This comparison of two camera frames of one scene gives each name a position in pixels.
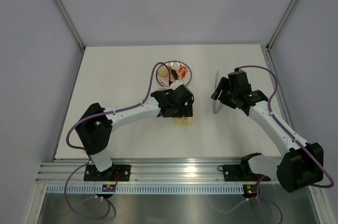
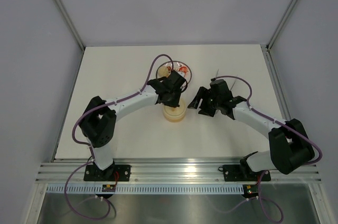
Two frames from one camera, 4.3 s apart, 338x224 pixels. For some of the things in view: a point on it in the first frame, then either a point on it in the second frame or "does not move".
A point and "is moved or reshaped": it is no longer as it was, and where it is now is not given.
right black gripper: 222,98 to 203,93
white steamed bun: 162,72 does not move
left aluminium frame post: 63,8 does not move
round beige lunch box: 185,121 is moved or reshaped
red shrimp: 183,70 does not move
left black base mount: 116,173 does not move
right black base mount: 241,173 does not move
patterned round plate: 178,71 does not move
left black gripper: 185,111 to 175,103
